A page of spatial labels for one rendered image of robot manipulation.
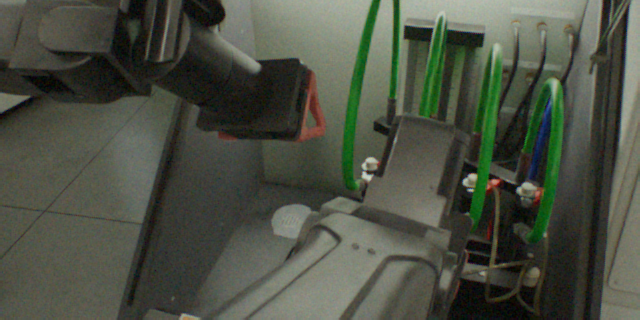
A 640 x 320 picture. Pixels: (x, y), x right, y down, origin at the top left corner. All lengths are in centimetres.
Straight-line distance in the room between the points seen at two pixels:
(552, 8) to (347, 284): 88
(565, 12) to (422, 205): 72
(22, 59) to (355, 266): 30
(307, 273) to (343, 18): 90
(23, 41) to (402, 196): 28
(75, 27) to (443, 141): 26
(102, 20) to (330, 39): 72
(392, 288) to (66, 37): 29
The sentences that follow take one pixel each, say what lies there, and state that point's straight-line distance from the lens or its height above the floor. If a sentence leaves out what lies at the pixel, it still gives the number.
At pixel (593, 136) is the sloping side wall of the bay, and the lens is 85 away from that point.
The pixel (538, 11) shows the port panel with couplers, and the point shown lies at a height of 133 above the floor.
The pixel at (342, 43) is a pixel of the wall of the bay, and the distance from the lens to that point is 107.
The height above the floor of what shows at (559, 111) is 132.
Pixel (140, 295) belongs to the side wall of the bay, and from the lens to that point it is 91.
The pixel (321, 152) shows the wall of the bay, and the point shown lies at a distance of 121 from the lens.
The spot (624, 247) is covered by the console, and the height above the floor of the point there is 108.
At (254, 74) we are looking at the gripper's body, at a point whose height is 145.
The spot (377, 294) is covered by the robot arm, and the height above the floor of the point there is 151.
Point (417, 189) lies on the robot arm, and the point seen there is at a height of 143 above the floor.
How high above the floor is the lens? 164
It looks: 33 degrees down
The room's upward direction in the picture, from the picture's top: straight up
